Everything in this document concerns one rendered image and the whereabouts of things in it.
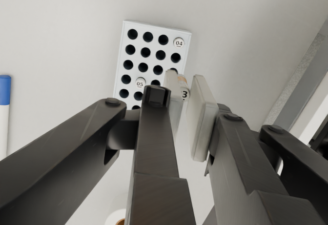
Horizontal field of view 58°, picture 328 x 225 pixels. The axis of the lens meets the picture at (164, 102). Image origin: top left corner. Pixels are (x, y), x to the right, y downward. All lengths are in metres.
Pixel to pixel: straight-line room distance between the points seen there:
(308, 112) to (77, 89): 0.29
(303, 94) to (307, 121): 0.03
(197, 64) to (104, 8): 0.14
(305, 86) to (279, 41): 0.10
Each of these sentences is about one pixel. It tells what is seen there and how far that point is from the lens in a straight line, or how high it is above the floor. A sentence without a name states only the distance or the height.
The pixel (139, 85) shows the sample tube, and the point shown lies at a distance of 0.37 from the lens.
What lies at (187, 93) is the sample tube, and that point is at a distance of 0.20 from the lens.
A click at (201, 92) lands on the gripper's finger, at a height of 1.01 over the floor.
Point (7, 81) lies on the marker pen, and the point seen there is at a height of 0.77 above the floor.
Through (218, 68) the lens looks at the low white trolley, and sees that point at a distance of 0.42.
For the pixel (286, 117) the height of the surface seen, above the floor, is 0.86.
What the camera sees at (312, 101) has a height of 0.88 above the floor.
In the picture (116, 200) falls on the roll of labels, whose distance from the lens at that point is 0.49.
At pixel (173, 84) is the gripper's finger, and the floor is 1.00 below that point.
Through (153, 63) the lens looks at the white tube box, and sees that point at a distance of 0.37.
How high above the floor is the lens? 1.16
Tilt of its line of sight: 73 degrees down
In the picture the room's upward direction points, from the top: 178 degrees counter-clockwise
